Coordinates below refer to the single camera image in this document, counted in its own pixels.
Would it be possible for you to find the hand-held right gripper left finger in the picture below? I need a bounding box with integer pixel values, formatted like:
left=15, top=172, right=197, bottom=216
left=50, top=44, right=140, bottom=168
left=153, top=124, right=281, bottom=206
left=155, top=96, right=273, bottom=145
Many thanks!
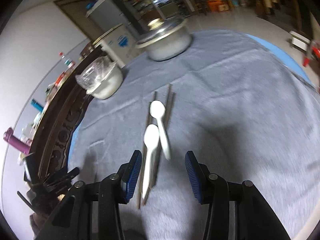
left=37, top=150, right=142, bottom=240

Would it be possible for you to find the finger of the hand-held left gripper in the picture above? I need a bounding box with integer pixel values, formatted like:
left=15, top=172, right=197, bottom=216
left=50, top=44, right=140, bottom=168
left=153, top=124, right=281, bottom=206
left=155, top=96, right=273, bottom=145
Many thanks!
left=46, top=168, right=80, bottom=188

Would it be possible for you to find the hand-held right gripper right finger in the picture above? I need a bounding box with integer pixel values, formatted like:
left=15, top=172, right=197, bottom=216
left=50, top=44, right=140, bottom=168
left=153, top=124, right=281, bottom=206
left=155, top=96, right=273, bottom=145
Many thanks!
left=185, top=151, right=292, bottom=240

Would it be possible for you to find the white plastic spoon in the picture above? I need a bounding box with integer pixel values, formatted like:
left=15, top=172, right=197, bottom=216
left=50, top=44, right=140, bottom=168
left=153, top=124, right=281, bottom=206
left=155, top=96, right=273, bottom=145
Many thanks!
left=141, top=124, right=160, bottom=200
left=149, top=100, right=172, bottom=160

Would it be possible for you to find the carved dark wooden sideboard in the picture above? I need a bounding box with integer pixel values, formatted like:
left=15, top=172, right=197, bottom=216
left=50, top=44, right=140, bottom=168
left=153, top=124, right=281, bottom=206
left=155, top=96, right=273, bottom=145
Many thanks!
left=24, top=40, right=130, bottom=188

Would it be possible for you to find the purple bottle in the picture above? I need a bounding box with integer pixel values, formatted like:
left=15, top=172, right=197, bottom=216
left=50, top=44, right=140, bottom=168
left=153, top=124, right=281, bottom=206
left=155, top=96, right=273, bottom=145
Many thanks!
left=3, top=127, right=31, bottom=154

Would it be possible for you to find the teal bottle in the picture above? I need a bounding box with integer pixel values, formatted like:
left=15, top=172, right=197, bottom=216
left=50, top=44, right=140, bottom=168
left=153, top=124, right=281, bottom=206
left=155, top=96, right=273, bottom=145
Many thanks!
left=30, top=100, right=44, bottom=112

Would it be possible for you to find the grey tablecloth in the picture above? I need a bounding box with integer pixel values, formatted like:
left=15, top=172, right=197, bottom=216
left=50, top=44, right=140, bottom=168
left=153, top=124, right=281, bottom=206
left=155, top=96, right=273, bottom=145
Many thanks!
left=67, top=29, right=320, bottom=240

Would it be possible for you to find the white bowl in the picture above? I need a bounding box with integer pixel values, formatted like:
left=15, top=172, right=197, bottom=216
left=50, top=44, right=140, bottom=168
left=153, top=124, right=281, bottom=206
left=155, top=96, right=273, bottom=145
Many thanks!
left=86, top=66, right=124, bottom=100

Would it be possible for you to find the clear plastic wrap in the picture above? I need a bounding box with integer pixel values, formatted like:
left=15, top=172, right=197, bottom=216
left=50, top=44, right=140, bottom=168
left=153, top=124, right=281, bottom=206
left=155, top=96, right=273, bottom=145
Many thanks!
left=75, top=56, right=118, bottom=90

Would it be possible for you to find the red-capped bottle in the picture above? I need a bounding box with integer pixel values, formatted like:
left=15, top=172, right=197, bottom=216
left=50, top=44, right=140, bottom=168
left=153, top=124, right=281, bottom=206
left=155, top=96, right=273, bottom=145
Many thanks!
left=59, top=52, right=76, bottom=69

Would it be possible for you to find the aluminium cooking pot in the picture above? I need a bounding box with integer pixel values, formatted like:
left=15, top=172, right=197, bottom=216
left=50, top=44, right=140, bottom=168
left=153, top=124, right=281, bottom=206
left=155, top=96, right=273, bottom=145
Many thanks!
left=146, top=20, right=192, bottom=61

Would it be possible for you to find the white freezer with blue label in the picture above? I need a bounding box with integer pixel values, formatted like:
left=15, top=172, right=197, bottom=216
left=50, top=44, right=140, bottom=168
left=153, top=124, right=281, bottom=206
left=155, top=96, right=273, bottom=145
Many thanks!
left=93, top=24, right=140, bottom=68

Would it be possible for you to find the glass pot lid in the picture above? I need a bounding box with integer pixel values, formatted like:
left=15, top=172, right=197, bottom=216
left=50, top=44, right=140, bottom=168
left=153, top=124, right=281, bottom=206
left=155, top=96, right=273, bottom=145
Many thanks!
left=135, top=17, right=188, bottom=49

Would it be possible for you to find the blue table cover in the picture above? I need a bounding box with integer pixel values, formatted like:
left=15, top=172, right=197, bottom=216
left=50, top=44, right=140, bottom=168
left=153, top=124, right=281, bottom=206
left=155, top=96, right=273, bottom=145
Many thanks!
left=67, top=33, right=313, bottom=173

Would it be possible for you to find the grey refrigerator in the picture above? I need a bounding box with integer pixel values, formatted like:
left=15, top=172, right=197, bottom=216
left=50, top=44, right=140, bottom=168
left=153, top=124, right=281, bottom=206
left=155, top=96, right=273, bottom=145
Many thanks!
left=86, top=0, right=132, bottom=39

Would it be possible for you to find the white stool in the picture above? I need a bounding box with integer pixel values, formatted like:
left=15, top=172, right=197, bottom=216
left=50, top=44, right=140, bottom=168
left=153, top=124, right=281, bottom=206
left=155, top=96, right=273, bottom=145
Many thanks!
left=289, top=30, right=312, bottom=53

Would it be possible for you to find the glass door display fridge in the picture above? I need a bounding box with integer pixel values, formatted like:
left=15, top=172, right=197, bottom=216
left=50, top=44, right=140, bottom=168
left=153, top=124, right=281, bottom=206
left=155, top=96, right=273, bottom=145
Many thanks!
left=116, top=0, right=193, bottom=29

